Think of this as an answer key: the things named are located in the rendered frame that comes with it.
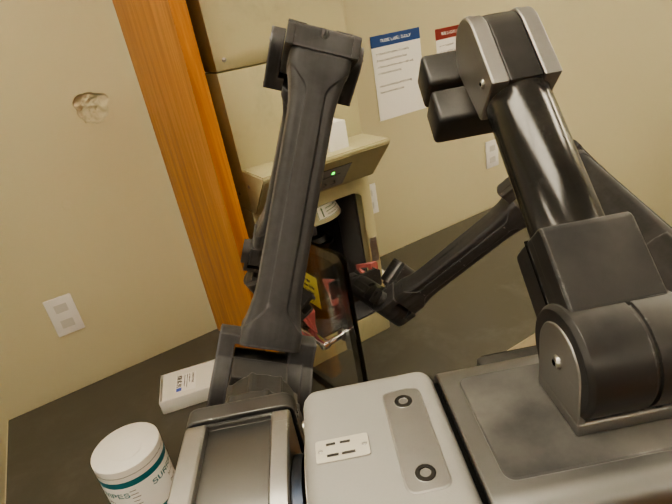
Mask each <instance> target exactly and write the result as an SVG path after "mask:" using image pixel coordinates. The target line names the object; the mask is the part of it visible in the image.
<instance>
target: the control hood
mask: <svg viewBox="0 0 672 504"><path fill-rule="evenodd" d="M348 143H349V147H346V148H343V149H340V150H337V151H334V152H327V157H326V162H325V168H324V171H326V170H329V169H333V168H336V167H339V166H342V165H345V164H348V163H351V162H352V163H351V166H350V168H349V170H348V172H347V174H346V176H345V178H344V181H343V183H342V184H339V185H336V186H334V187H337V186H340V185H343V184H345V183H348V182H351V181H354V180H357V179H360V178H362V177H365V176H368V175H371V174H373V173H374V171H375V169H376V167H377V165H378V164H379V162H380V160H381V158H382V156H383V154H384V153H385V151H386V149H387V147H388V145H389V143H390V139H389V138H387V137H381V136H374V135H368V134H359V135H355V136H352V137H349V138H348ZM273 162H274V161H271V162H267V163H264V164H261V165H258V166H254V167H251V168H248V169H244V170H243V172H242V173H243V177H244V181H245V185H246V189H247V193H248V196H249V200H250V204H251V208H252V212H254V213H255V214H260V213H262V211H263V209H264V206H265V203H266V198H267V193H268V188H269V182H270V177H271V172H272V167H273ZM334 187H331V188H334ZM331 188H328V189H331ZM328 189H325V190H322V191H320V192H323V191H326V190H328Z"/></svg>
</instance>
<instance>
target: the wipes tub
mask: <svg viewBox="0 0 672 504"><path fill-rule="evenodd" d="M90 462H91V467H92V469H93V471H94V472H95V475H96V477H97V479H98V480H99V482H100V484H101V486H102V488H103V490H104V492H105V494H106V495H107V497H108V499H109V501H110V503H111V504H167V501H168V497H169V494H170V490H171V486H172V482H173V478H174V474H175V469H174V467H173V465H172V462H171V460H170V457H169V455H168V453H167V450H166V448H165V445H164V443H163V441H162V438H161V436H160V434H159V432H158V429H157V428H156V427H155V426H154V425H153V424H151V423H147V422H137V423H132V424H128V425H126V426H123V427H121V428H119V429H117V430H115V431H113V432H112V433H110V434H109V435H108V436H106V437H105V438H104V439H103V440H102V441H101V442H100V443H99V444H98V445H97V447H96V448H95V450H94V451H93V453H92V456H91V461H90Z"/></svg>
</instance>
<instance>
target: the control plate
mask: <svg viewBox="0 0 672 504"><path fill-rule="evenodd" d="M351 163H352V162H351ZM351 163H348V164H345V165H342V166H339V167H336V168H333V169H329V170H326V171H324V173H323V179H322V184H321V190H320V191H322V190H325V189H328V188H331V187H334V186H336V185H339V184H342V183H343V181H344V178H345V176H346V174H347V172H348V170H349V168H350V166H351ZM333 172H335V174H333V175H331V173H333ZM334 180H336V183H334V182H333V181H334ZM325 183H327V186H325V185H324V184H325Z"/></svg>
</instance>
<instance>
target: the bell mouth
mask: <svg viewBox="0 0 672 504"><path fill-rule="evenodd" d="M340 213H341V208H340V207H339V205H338V204H337V202H336V201H335V200H334V201H331V202H328V203H326V204H323V205H320V206H318V207H317V212H316V218H315V224H314V227H316V226H319V225H322V224H325V223H327V222H330V221H331V220H333V219H335V218H336V217H337V216H338V215H339V214H340Z"/></svg>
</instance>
